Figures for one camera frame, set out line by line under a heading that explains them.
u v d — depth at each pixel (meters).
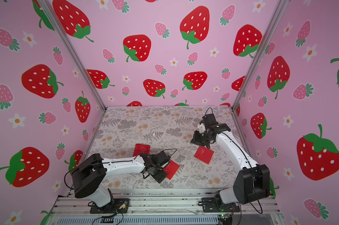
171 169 0.86
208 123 0.65
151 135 1.04
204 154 0.94
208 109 1.23
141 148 0.96
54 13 0.71
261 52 0.86
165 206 0.75
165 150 0.71
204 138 0.69
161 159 0.68
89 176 0.45
